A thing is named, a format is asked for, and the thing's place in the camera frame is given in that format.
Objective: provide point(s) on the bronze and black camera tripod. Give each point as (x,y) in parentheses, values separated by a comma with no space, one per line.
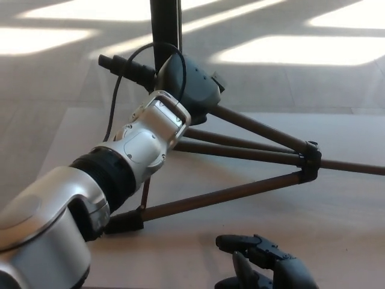
(228,195)

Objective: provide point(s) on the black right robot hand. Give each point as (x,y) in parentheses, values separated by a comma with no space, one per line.
(270,256)

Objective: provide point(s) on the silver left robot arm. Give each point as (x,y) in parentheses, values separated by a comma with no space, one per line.
(141,144)

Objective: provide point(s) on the black upright stand post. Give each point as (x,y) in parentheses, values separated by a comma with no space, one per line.
(165,24)

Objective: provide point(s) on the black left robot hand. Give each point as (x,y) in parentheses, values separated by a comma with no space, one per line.
(198,84)

